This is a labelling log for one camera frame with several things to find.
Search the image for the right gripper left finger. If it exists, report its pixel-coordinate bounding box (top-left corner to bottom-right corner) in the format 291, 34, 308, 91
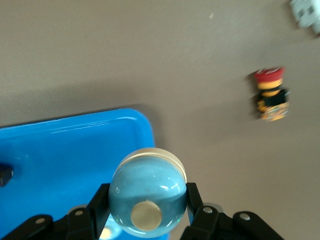
0, 183, 112, 240

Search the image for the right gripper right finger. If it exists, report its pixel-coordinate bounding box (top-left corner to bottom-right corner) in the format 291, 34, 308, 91
179, 182, 286, 240

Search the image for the blue dome bell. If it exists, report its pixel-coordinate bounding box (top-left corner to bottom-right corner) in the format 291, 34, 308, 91
107, 147, 188, 239

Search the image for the plain brown capacitor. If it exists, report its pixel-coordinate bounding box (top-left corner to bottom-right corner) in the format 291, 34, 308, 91
0, 162, 15, 188

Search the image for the blue plastic tray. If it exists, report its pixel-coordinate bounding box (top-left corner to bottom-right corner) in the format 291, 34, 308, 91
0, 107, 175, 240

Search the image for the red button orange yellow body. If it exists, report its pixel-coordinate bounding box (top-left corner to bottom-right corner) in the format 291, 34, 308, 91
248, 66, 292, 123

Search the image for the brown table mat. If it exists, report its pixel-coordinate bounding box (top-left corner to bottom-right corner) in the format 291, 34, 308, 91
0, 0, 320, 240

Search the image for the white circuit breaker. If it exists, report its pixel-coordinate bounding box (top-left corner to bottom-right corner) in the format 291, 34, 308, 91
288, 0, 320, 38

